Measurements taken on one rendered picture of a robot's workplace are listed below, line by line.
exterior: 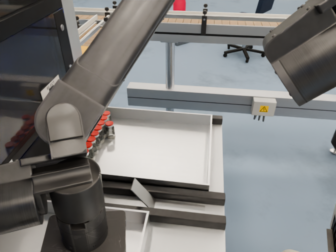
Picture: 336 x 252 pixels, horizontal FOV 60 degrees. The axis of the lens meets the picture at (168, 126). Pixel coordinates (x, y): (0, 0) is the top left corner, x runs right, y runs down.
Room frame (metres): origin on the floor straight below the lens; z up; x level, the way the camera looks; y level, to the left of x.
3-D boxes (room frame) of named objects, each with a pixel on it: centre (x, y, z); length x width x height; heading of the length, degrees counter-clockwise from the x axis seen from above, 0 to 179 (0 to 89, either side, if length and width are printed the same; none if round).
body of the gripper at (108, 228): (0.23, 0.11, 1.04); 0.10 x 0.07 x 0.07; 97
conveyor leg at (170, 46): (1.51, -0.01, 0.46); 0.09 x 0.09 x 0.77; 82
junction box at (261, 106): (1.38, -0.53, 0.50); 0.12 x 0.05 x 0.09; 82
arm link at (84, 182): (0.22, 0.11, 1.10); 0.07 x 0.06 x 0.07; 110
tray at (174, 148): (0.56, 0.07, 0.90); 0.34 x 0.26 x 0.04; 82
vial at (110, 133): (0.60, 0.15, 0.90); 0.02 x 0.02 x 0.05
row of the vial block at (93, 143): (0.57, 0.18, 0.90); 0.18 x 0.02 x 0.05; 172
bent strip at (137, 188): (0.38, 0.00, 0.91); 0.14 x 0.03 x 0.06; 82
